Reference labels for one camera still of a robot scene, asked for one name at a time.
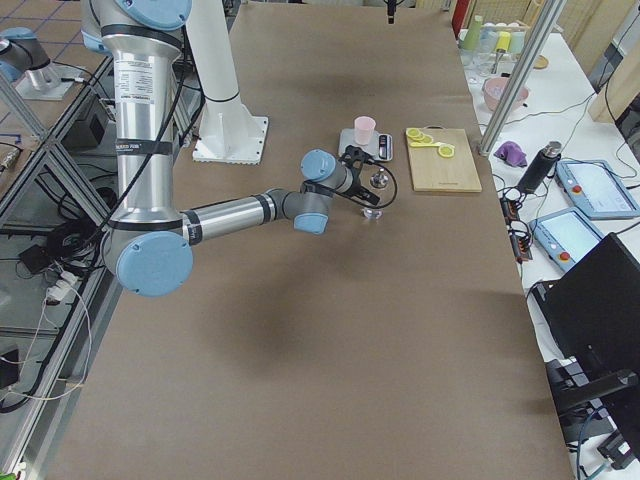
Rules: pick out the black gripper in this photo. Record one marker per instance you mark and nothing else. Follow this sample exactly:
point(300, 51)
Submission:
point(356, 186)

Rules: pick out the glass sauce bottle metal cap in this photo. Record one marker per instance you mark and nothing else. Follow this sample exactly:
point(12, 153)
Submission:
point(379, 181)

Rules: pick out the pink cup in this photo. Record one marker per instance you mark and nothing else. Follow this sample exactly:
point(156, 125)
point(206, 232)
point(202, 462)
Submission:
point(364, 128)

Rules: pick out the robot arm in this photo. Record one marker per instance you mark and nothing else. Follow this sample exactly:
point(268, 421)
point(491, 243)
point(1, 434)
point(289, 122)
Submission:
point(21, 52)
point(147, 242)

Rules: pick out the digital kitchen scale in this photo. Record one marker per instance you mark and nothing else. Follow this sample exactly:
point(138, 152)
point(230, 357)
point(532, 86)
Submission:
point(380, 146)

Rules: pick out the green cup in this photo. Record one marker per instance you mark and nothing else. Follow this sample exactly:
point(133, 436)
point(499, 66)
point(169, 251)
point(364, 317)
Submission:
point(470, 40)

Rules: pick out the yellow cup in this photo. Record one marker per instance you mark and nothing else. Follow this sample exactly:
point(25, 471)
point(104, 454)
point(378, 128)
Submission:
point(503, 41)

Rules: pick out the yellow plastic knife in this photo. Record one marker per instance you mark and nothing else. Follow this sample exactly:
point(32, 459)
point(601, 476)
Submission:
point(435, 145)

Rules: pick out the bamboo cutting board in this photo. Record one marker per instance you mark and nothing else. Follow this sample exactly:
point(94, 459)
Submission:
point(433, 174)

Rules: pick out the lemon slice front left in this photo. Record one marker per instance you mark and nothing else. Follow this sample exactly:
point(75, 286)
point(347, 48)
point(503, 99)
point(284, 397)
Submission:
point(446, 150)

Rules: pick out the purple cloth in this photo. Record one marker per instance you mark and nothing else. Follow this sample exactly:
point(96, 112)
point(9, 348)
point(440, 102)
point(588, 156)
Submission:
point(512, 154)

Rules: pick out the pink bowl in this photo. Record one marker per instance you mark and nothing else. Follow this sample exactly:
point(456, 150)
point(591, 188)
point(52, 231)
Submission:
point(493, 89)

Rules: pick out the power strip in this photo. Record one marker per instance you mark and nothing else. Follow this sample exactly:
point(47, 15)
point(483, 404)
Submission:
point(518, 231)

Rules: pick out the black thermos bottle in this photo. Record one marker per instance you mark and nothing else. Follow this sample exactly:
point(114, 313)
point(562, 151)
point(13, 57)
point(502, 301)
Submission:
point(543, 162)

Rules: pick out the teach pendant lower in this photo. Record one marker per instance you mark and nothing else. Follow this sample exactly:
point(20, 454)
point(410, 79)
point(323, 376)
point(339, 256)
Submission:
point(566, 236)

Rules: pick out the teach pendant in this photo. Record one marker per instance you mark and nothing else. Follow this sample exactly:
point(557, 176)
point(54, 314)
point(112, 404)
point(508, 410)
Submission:
point(566, 236)
point(596, 190)

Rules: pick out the teach pendant upper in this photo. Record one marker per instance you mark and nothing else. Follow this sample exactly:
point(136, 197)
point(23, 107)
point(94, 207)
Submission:
point(596, 190)

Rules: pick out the black monitor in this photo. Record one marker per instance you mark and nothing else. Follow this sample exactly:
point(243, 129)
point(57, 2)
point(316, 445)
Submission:
point(593, 310)

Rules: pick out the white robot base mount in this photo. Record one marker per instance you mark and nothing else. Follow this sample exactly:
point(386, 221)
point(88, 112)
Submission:
point(224, 140)

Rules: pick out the aluminium frame post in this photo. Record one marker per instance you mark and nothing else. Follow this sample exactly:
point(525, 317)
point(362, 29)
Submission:
point(539, 33)

